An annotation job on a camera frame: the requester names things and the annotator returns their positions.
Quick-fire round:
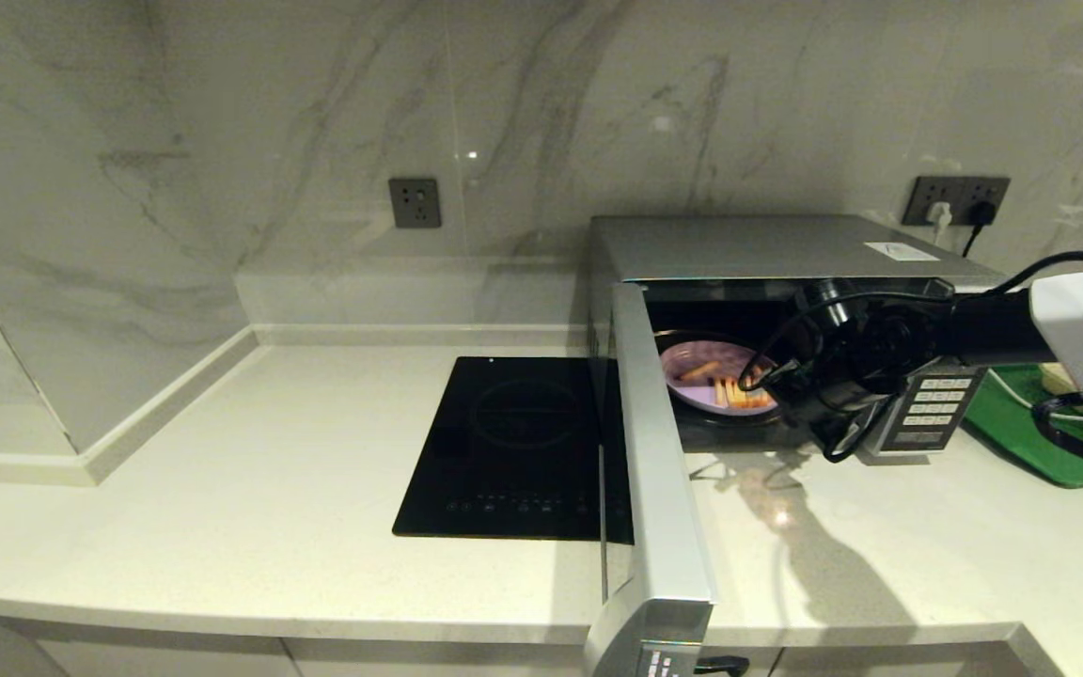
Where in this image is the purple plate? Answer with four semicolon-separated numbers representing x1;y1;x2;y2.
659;340;782;415

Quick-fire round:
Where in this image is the white paper sheet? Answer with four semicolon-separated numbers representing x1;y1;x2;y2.
864;242;940;262

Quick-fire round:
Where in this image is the silver microwave oven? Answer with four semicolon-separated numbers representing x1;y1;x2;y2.
584;214;1008;462

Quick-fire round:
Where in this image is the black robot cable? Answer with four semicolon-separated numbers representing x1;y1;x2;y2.
737;291;961;464

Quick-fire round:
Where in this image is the black induction cooktop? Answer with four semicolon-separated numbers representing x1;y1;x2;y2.
391;355;635;543

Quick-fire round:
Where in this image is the grey single wall socket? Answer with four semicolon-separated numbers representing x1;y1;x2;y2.
388;177;442;229

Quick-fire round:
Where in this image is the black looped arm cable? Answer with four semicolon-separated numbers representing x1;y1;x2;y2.
1030;393;1083;471

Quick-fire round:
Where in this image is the white power cable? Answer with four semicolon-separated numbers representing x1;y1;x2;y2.
988;371;1039;411

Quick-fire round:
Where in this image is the black glass microwave door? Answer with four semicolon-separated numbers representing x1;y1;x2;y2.
584;282;751;677

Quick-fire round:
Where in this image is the green tray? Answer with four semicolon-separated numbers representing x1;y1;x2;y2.
963;367;1083;488

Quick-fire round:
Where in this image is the grey double wall socket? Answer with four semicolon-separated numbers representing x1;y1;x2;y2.
902;176;1012;228

